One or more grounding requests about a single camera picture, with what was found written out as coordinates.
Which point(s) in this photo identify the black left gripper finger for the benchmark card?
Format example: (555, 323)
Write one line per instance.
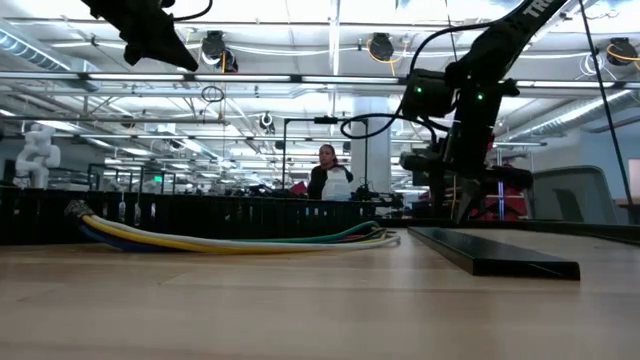
(175, 52)

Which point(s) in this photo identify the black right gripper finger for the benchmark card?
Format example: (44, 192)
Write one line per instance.
(467, 197)
(439, 195)

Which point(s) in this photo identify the black duct cover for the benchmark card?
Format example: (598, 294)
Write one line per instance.
(500, 257)

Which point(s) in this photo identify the red storage rack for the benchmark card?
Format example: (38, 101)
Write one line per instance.
(512, 207)

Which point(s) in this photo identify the white building column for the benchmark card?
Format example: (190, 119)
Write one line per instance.
(380, 170)

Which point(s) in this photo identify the long ceiling light strip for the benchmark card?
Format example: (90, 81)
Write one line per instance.
(240, 78)

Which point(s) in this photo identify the grey office chair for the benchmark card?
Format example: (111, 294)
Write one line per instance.
(570, 195)

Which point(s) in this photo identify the person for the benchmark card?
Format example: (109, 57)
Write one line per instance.
(320, 185)

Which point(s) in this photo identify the black gantry stand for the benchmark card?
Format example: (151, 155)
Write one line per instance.
(325, 120)

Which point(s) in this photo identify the white humanoid robot figure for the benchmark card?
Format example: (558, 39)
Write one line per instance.
(37, 160)

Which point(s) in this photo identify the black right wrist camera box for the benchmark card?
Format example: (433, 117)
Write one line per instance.
(427, 95)

